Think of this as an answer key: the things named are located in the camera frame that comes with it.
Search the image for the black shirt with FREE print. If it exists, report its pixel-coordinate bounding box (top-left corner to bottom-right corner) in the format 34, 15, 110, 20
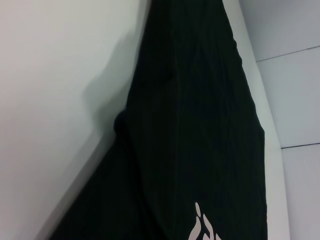
46, 0, 270, 240

